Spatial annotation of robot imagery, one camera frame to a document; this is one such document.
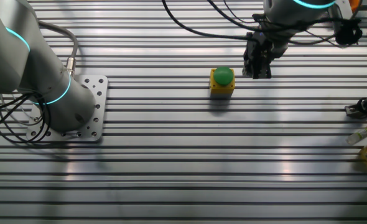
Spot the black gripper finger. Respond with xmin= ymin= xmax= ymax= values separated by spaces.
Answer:
xmin=242 ymin=60 xmax=259 ymax=79
xmin=260 ymin=61 xmax=273 ymax=78

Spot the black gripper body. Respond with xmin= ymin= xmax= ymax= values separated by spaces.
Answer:
xmin=244 ymin=32 xmax=276 ymax=63

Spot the yellow box green push button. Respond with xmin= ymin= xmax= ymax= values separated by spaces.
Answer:
xmin=209 ymin=66 xmax=236 ymax=100

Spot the small tube orange cap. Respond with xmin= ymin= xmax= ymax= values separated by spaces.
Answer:
xmin=346 ymin=121 xmax=367 ymax=146

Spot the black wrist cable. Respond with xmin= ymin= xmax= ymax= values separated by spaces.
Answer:
xmin=206 ymin=0 xmax=340 ymax=34

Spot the thin black wire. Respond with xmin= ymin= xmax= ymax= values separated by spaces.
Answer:
xmin=222 ymin=0 xmax=256 ymax=25

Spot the thick black gripper cable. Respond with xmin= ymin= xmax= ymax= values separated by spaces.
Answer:
xmin=160 ymin=0 xmax=259 ymax=44

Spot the metal pole foot bracket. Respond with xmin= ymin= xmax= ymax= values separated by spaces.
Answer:
xmin=345 ymin=94 xmax=367 ymax=119

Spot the orange switch box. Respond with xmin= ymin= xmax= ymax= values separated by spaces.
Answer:
xmin=348 ymin=0 xmax=363 ymax=13

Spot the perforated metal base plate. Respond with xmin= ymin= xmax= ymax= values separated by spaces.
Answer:
xmin=26 ymin=75 xmax=109 ymax=143

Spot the grey cable with metal connector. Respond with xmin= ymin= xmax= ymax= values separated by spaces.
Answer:
xmin=35 ymin=19 xmax=80 ymax=77

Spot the black looping base cable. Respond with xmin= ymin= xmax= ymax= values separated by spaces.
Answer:
xmin=0 ymin=91 xmax=53 ymax=144

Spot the thin grey wire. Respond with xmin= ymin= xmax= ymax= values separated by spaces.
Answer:
xmin=0 ymin=92 xmax=44 ymax=126

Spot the black straight base cable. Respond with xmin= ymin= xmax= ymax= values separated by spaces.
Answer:
xmin=0 ymin=91 xmax=40 ymax=134

